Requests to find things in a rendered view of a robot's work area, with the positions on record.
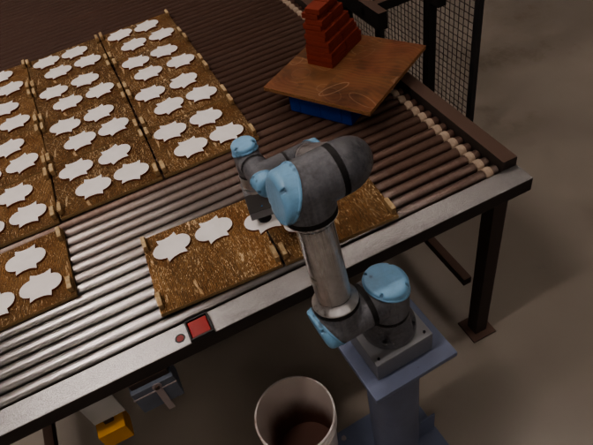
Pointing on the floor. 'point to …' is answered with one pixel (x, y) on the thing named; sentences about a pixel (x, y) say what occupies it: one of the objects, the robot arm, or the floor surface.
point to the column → (396, 397)
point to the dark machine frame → (371, 9)
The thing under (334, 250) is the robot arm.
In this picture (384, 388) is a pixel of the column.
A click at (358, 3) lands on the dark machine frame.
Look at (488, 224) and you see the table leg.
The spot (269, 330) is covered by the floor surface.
